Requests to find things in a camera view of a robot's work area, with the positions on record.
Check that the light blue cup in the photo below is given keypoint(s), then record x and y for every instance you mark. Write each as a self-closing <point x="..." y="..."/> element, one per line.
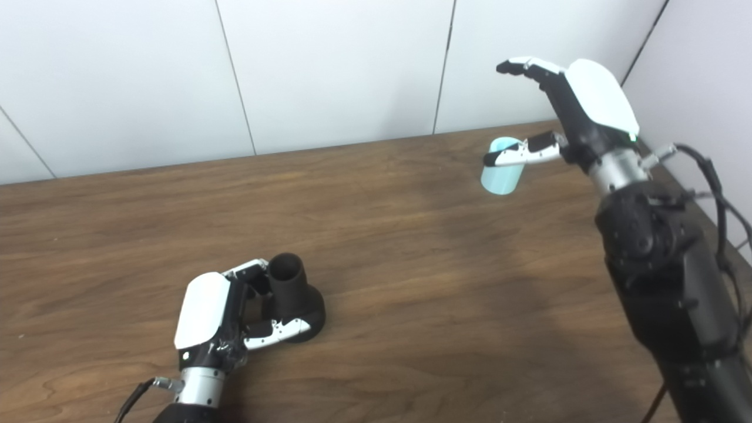
<point x="500" y="179"/>

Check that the black nozzle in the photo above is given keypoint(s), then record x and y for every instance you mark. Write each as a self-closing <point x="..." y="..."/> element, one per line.
<point x="291" y="291"/>

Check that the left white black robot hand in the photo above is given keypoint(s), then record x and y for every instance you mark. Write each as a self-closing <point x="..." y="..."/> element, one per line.
<point x="202" y="311"/>

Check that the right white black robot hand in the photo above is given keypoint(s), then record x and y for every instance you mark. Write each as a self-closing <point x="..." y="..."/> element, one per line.
<point x="596" y="97"/>

